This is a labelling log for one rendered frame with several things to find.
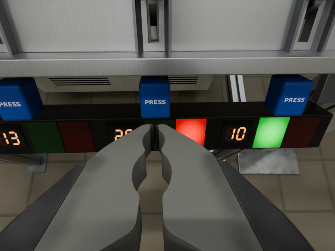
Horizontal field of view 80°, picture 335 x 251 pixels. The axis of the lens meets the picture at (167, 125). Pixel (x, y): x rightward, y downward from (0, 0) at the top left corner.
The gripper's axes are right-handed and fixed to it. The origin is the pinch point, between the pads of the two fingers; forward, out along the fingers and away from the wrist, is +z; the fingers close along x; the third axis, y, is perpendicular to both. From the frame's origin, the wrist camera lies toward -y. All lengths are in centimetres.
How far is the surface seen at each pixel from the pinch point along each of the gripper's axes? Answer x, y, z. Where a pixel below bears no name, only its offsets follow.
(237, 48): 6.1, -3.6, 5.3
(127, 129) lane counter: -2.8, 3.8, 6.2
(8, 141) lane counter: -14.4, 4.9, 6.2
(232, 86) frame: 21, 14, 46
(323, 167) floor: 68, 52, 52
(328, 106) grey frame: 22.4, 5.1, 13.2
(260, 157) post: 41, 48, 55
